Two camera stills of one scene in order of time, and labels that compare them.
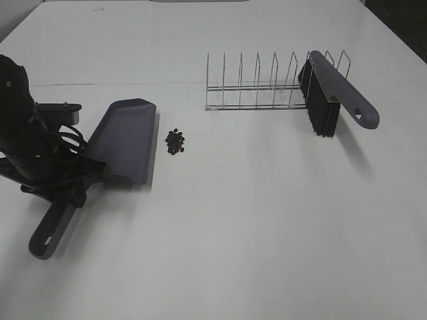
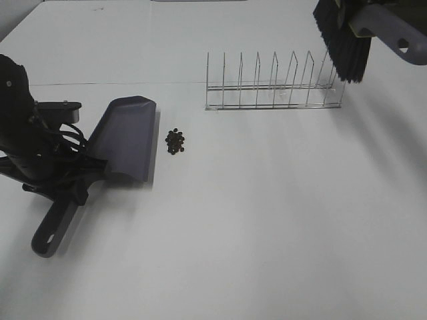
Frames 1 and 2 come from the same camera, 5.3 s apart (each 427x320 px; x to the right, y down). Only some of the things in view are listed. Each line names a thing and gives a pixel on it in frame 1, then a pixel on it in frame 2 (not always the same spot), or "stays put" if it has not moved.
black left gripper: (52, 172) stays put
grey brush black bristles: (325, 91) to (347, 26)
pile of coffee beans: (175, 141) stays put
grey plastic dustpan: (125, 136) stays put
